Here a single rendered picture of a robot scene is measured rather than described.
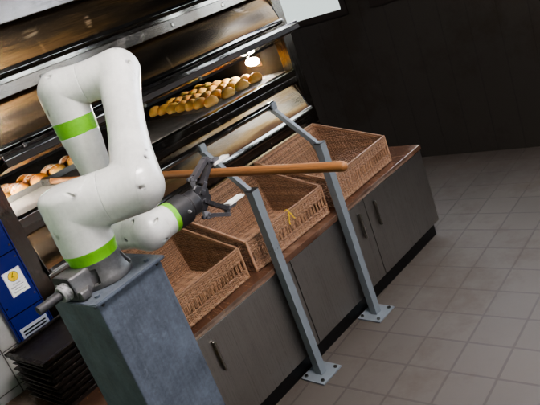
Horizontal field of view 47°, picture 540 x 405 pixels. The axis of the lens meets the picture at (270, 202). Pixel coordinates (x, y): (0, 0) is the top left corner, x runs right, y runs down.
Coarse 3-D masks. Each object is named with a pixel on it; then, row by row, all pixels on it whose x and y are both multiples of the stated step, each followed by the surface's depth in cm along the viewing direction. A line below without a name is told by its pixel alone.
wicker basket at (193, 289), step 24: (168, 240) 294; (192, 240) 285; (216, 240) 273; (168, 264) 290; (192, 264) 295; (216, 264) 257; (240, 264) 267; (192, 288) 247; (216, 288) 257; (192, 312) 258
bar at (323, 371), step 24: (240, 120) 283; (288, 120) 294; (312, 144) 290; (168, 168) 255; (336, 192) 294; (264, 216) 261; (264, 240) 266; (360, 264) 307; (288, 288) 272; (384, 312) 316; (312, 336) 282; (312, 360) 286
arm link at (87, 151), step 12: (96, 132) 172; (72, 144) 169; (84, 144) 170; (96, 144) 171; (72, 156) 172; (84, 156) 171; (96, 156) 172; (84, 168) 172; (96, 168) 172; (120, 228) 175; (120, 240) 176
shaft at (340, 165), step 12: (216, 168) 208; (228, 168) 204; (240, 168) 199; (252, 168) 195; (264, 168) 191; (276, 168) 188; (288, 168) 184; (300, 168) 181; (312, 168) 178; (324, 168) 175; (336, 168) 172; (60, 180) 282
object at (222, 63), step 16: (288, 32) 337; (256, 48) 324; (224, 64) 313; (192, 80) 302; (144, 96) 273; (160, 96) 292; (48, 144) 243; (16, 160) 234; (32, 160) 255; (0, 176) 248
